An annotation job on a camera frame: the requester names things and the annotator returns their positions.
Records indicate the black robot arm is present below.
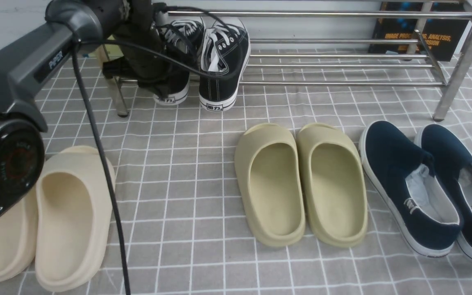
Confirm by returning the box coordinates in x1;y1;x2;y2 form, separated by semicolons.
0;0;179;218

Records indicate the cream foam slide right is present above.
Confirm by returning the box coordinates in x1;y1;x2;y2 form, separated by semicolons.
35;146;112;293

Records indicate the black canvas sneaker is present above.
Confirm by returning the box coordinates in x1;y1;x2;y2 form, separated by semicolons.
199;17;251;112
154;16;205;106

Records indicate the dark book with orange text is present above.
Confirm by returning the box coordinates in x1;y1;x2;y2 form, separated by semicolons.
368;2;468;61

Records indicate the navy slip-on shoe right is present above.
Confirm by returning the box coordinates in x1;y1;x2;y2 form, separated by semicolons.
414;125;472;260

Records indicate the navy slip-on shoe left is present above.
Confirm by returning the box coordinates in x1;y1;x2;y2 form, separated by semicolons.
359;120;463;258

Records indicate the cream foam slide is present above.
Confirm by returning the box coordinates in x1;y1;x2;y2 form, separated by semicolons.
35;146;112;293
0;188;38;282

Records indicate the navy slip-on shoe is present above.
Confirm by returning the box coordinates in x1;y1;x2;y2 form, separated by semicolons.
359;120;463;258
414;125;472;260

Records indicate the olive foam slide left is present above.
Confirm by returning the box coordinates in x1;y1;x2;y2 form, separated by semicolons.
234;123;306;247

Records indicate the olive foam slide right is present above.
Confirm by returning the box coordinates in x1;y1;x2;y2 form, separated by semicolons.
296;123;368;247

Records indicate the black cable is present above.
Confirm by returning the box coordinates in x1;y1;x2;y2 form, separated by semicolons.
70;3;245;295

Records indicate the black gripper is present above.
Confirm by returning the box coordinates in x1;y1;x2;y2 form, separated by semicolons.
102;0;172;86

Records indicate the grey checked tablecloth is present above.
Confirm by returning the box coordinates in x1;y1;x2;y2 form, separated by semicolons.
37;58;472;295

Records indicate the cream foam slide left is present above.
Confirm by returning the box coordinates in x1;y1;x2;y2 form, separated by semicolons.
0;188;38;282

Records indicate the olive foam slide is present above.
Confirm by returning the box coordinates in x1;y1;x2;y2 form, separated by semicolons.
234;123;306;247
296;123;368;247

